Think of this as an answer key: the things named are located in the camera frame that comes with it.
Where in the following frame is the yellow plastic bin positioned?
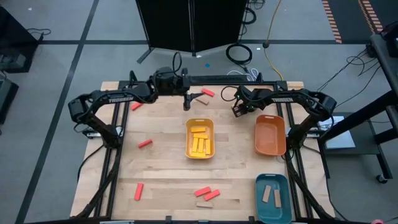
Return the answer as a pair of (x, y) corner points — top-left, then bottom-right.
(185, 118), (216, 160)

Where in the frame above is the coiled black cable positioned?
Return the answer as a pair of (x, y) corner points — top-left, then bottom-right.
(225, 43), (254, 66)

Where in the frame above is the orange black striped strip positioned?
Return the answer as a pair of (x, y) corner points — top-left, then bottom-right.
(357, 0), (385, 34)
(322, 0), (343, 45)

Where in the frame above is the black cable loop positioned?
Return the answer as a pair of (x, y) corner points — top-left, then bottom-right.
(241, 0), (257, 26)

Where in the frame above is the black box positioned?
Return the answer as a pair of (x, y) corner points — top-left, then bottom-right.
(0, 77), (19, 126)

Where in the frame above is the teal plastic bin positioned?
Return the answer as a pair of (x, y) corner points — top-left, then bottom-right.
(254, 173), (293, 224)

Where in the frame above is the black cabinet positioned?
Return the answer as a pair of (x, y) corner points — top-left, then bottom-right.
(0, 5), (40, 74)

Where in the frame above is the long black bar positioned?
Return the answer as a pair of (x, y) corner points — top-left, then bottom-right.
(189, 74), (247, 83)

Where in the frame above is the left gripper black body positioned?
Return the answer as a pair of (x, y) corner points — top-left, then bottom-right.
(174, 68), (192, 112)

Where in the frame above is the white cable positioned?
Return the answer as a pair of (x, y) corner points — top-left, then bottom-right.
(226, 67), (259, 79)

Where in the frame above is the black equipment cart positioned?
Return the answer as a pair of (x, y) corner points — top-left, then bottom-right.
(320, 18), (398, 185)

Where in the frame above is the black room divider panel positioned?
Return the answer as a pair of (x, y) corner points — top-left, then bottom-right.
(135, 0), (249, 65)

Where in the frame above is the yellow extension cable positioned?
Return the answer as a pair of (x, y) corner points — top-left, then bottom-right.
(262, 0), (284, 82)

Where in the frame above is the orange plastic bin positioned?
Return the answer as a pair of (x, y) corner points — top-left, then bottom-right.
(254, 114), (287, 157)

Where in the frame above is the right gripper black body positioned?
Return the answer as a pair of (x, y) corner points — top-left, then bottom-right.
(231, 101), (249, 118)

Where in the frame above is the black aluminium table frame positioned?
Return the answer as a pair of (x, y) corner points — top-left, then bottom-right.
(74, 70), (336, 224)

